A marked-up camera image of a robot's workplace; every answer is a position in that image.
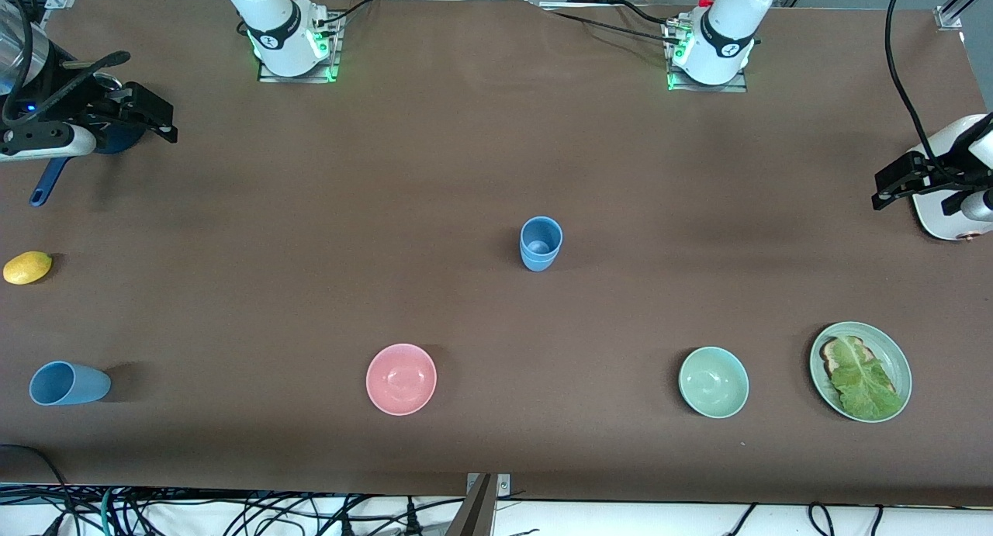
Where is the blue plastic cup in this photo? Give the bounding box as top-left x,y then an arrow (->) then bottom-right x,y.
520,216 -> 563,259
29,361 -> 112,406

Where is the white toaster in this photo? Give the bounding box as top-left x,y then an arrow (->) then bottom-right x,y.
909,116 -> 993,242

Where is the blue saucepan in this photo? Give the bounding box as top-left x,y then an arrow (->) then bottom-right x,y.
29,71 -> 148,208

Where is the pale green plate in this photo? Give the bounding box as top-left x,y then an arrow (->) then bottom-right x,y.
809,321 -> 913,424

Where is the yellow lemon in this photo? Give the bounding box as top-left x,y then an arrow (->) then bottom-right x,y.
2,251 -> 54,285

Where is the toast slice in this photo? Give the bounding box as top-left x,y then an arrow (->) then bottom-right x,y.
821,336 -> 877,378

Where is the green lettuce leaf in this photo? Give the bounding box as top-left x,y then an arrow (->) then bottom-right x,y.
830,338 -> 906,420

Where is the pale green bowl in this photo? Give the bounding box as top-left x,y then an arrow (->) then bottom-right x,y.
678,346 -> 750,420

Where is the brown table mat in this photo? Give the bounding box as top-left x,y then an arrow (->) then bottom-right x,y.
0,0 -> 993,507

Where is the pink bowl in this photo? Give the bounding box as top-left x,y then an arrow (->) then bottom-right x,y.
365,343 -> 438,417

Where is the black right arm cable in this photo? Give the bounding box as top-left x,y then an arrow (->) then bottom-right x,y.
0,0 -> 40,126

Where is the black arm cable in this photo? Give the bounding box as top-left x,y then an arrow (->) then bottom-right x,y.
0,0 -> 40,126
884,0 -> 993,182

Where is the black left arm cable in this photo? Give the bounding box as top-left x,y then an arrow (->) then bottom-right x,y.
884,0 -> 993,182

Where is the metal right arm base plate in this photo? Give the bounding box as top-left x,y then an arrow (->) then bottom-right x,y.
258,12 -> 342,84

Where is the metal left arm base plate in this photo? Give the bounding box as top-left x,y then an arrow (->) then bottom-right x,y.
666,20 -> 749,93

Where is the black base cable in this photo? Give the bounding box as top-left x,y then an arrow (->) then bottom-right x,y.
543,7 -> 683,47
314,0 -> 382,26

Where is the dark camera post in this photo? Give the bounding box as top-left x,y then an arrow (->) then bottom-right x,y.
445,474 -> 497,536

